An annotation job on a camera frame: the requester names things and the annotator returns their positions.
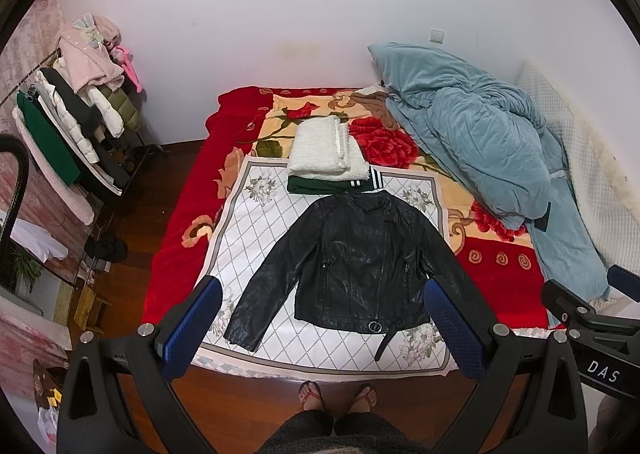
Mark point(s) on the white quilted mattress pad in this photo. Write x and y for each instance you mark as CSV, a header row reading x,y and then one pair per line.
x,y
609,207

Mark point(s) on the white diamond pattern sheet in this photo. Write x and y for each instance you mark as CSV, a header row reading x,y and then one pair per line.
x,y
257,212

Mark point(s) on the white wall socket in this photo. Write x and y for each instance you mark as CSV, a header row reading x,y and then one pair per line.
x,y
437,36

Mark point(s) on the clothes rack with garments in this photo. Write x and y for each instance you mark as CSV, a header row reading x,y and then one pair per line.
x,y
78,115

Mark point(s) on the blue-grey duvet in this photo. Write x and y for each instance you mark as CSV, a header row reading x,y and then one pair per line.
x,y
490,136

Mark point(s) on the pink plastic hanger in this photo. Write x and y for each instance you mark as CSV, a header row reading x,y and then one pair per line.
x,y
123,58

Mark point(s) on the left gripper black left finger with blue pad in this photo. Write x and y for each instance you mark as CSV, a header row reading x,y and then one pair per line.
x,y
94,416

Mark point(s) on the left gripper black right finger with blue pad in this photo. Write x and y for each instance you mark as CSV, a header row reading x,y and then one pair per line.
x,y
551,415

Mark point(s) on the red floral blanket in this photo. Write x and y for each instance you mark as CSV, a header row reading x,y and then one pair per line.
x,y
255,121

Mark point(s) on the person's left foot in sandal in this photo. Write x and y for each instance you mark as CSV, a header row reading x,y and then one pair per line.
x,y
310,397

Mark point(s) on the white fluffy folded garment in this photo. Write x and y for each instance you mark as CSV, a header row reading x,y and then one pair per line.
x,y
324,150

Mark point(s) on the green folded striped-cuff garment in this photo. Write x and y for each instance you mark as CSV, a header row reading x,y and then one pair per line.
x,y
302,186

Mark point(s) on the person's foot in sandal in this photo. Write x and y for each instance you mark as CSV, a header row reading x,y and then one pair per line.
x,y
365,401
310,397

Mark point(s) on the dark shoes on floor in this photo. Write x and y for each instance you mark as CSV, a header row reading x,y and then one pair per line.
x,y
107,247

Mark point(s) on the brown bag with yellow items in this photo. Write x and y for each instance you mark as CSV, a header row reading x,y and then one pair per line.
x,y
48,383

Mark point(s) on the person's right foot in sandal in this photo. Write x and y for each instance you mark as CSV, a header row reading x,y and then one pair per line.
x,y
365,401

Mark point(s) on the white cloth on shelf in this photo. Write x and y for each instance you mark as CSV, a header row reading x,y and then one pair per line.
x,y
37,241

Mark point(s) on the green potted plant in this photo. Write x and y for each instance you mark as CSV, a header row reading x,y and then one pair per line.
x,y
24,267

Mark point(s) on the black leather jacket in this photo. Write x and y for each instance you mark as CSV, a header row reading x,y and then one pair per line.
x,y
355,262

